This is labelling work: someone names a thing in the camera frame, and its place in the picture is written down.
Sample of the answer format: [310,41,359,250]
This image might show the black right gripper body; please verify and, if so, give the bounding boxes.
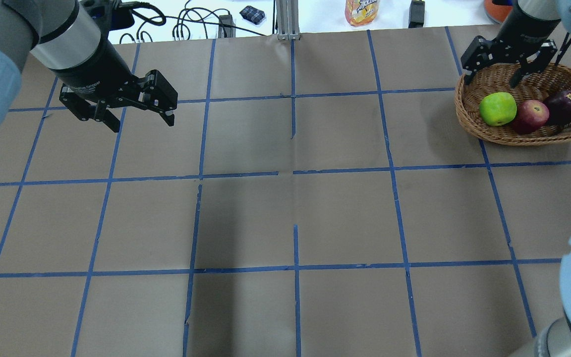
[460,36,558,75]

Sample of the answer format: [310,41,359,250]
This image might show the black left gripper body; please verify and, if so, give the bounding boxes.
[58,69,177,120]

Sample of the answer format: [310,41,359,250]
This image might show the green apple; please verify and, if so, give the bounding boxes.
[479,91,517,126]

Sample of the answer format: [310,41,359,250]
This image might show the red apple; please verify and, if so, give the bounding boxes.
[510,100,549,135]

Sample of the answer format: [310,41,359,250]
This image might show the dark purple apple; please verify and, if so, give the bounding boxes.
[542,90,571,126]

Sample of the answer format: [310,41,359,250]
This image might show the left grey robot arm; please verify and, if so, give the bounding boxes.
[0,0,177,133]

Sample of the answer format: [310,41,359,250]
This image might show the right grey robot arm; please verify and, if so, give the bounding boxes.
[461,0,571,357]

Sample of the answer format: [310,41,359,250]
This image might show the woven wicker basket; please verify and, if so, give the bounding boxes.
[454,64,571,146]

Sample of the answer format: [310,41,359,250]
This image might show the orange bucket with lid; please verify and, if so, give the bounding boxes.
[483,0,514,23]

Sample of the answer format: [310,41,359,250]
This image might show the black power adapter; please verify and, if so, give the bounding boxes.
[408,0,426,28]

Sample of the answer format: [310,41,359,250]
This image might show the orange juice bottle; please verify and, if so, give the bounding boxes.
[344,0,379,27]

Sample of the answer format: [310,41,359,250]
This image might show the dark blue pouch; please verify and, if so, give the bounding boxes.
[239,6,266,25]

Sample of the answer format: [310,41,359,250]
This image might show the aluminium frame post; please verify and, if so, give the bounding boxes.
[275,0,301,41]

